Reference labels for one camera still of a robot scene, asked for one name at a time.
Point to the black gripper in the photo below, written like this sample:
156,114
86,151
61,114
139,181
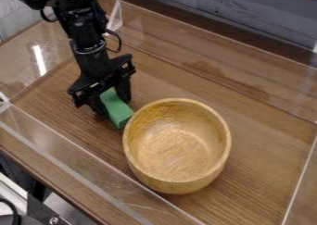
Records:
101,73

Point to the green rectangular block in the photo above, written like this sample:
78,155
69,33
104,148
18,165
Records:
118,109

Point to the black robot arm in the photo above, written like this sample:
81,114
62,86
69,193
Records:
82,19

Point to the brown wooden bowl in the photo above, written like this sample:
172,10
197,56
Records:
177,144

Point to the clear acrylic corner bracket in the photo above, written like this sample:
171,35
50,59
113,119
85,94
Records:
116,18

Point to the clear acrylic tray enclosure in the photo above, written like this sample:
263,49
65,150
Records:
262,91

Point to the black metal table bracket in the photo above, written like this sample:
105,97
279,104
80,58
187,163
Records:
48,208

